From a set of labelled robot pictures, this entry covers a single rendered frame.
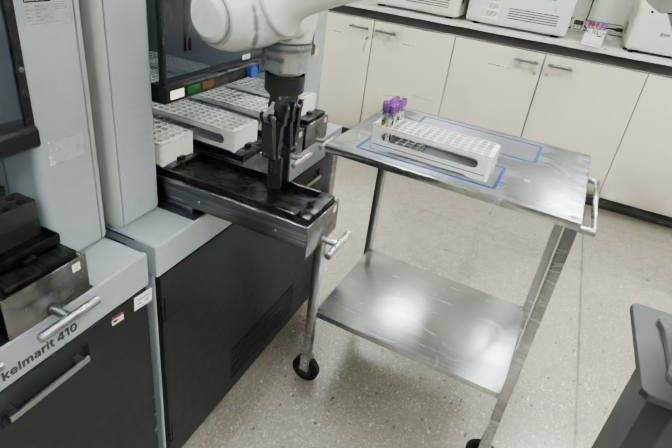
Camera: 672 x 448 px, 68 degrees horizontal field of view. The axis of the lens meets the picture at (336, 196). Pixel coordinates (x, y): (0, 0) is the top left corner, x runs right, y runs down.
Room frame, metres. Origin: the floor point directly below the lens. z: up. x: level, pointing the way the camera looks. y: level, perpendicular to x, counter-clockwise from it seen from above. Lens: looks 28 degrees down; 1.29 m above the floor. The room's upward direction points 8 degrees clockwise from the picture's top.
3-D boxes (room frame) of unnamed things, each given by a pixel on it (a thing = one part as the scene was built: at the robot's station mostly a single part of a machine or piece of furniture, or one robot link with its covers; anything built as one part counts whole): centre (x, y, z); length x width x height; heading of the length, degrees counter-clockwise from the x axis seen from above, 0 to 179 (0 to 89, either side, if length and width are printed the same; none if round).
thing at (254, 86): (1.42, 0.25, 0.83); 0.30 x 0.10 x 0.06; 68
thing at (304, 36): (0.91, 0.13, 1.18); 0.13 x 0.11 x 0.16; 160
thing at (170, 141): (1.02, 0.48, 0.83); 0.30 x 0.10 x 0.06; 68
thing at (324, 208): (0.95, 0.31, 0.78); 0.73 x 0.14 x 0.09; 68
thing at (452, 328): (1.23, -0.33, 0.41); 0.67 x 0.46 x 0.82; 66
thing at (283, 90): (0.92, 0.12, 1.00); 0.08 x 0.07 x 0.09; 158
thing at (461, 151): (1.15, -0.22, 0.85); 0.30 x 0.10 x 0.06; 66
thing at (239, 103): (1.28, 0.31, 0.83); 0.30 x 0.10 x 0.06; 68
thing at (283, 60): (0.92, 0.12, 1.07); 0.09 x 0.09 x 0.06
